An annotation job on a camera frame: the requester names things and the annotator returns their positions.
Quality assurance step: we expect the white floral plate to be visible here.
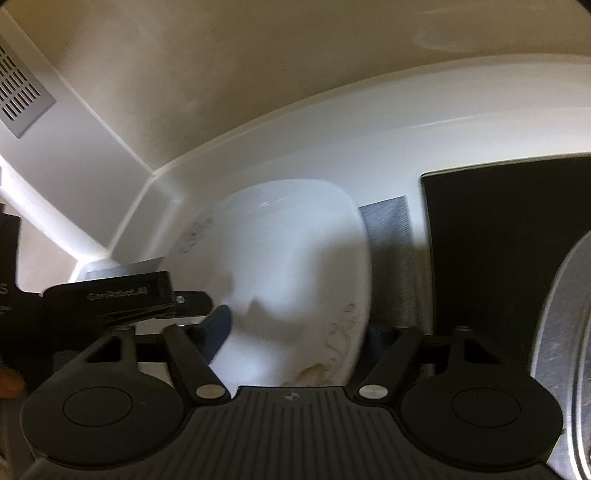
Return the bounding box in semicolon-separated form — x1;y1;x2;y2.
162;179;372;390

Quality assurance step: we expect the metal vent grille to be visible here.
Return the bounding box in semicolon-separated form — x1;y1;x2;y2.
0;38;56;138

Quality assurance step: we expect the grey textured mat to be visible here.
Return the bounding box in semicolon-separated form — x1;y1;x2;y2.
360;196;432;334

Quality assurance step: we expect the person's left hand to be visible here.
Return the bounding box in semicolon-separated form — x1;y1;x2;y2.
0;365;25;399

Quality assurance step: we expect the black induction cooktop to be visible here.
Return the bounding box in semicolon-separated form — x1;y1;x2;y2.
421;155;590;367

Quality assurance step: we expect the stainless steel pot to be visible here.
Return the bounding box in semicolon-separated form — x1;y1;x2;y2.
531;234;590;479

